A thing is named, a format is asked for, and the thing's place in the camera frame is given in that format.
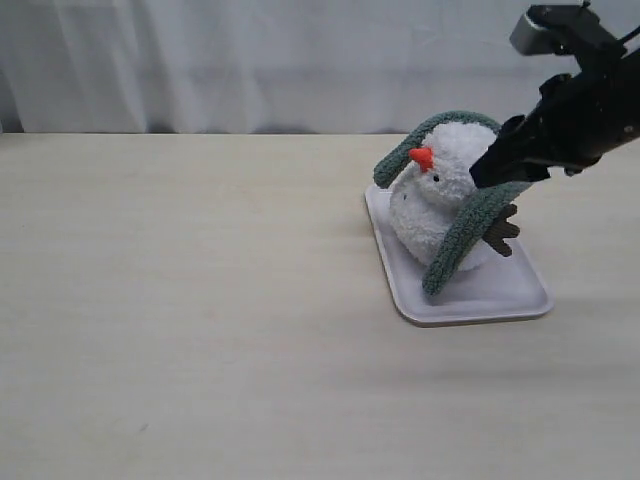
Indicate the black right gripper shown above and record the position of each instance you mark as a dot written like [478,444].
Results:
[577,120]

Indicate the green knitted scarf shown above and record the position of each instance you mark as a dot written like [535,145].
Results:
[482,227]

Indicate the white plush snowman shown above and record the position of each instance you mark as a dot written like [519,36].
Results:
[435,185]

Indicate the white rectangular plastic tray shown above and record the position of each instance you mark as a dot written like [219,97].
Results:
[502,289]

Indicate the white curtain backdrop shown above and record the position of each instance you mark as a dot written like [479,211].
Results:
[260,66]

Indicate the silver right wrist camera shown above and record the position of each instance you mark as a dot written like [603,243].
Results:
[562,29]

